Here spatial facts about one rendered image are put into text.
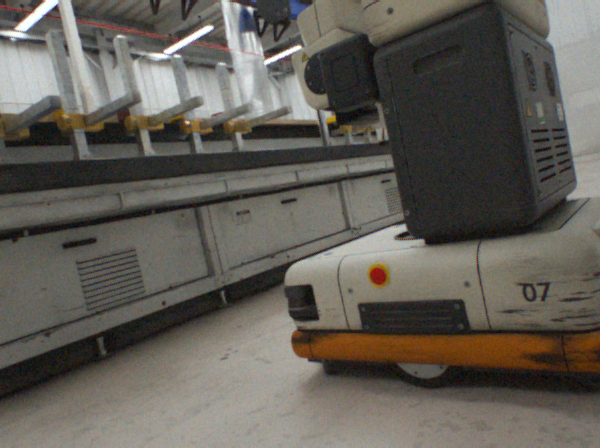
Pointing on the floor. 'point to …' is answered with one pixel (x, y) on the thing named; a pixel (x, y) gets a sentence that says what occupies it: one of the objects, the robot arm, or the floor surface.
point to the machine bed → (142, 257)
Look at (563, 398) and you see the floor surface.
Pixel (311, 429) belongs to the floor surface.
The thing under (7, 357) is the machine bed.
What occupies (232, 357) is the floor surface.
